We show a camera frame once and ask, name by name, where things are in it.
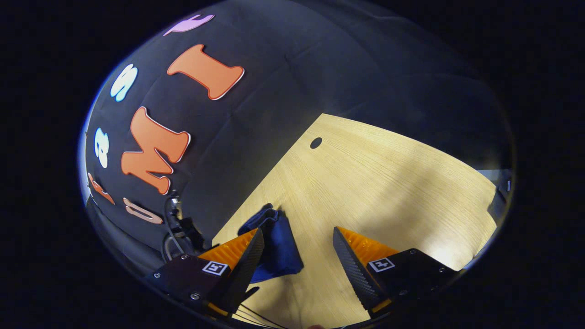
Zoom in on black backdrop cloth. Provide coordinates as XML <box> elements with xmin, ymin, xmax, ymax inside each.
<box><xmin>80</xmin><ymin>0</ymin><xmax>512</xmax><ymax>275</ymax></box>

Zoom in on blue denim jeans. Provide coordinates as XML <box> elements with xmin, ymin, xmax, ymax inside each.
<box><xmin>237</xmin><ymin>203</ymin><xmax>305</xmax><ymax>284</ymax></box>

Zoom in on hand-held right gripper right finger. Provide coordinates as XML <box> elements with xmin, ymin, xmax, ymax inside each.
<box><xmin>332</xmin><ymin>226</ymin><xmax>459</xmax><ymax>319</ymax></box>

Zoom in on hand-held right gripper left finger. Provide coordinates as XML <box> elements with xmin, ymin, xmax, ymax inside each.
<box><xmin>143</xmin><ymin>228</ymin><xmax>265</xmax><ymax>318</ymax></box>

